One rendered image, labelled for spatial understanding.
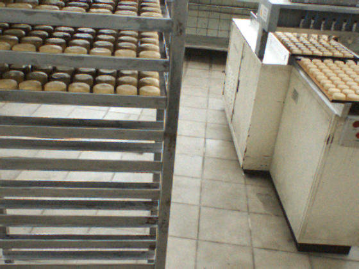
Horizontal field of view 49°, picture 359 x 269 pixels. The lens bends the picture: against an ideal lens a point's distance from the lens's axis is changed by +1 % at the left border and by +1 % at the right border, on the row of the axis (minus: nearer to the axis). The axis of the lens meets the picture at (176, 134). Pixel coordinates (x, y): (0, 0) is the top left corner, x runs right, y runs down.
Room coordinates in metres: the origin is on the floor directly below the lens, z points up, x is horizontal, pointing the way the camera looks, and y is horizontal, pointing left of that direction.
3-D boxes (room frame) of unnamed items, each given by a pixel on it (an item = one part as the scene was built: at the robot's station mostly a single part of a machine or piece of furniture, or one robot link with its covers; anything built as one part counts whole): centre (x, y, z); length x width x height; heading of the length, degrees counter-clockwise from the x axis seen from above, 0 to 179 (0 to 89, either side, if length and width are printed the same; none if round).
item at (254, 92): (2.92, -0.79, 0.42); 1.28 x 0.72 x 0.84; 3
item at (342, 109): (2.55, -0.66, 0.87); 2.01 x 0.03 x 0.07; 3
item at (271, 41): (2.91, -0.58, 0.88); 1.28 x 0.01 x 0.07; 3
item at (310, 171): (1.94, -0.84, 0.45); 0.70 x 0.34 x 0.90; 3
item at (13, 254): (1.22, 0.37, 0.24); 0.64 x 0.03 x 0.03; 97
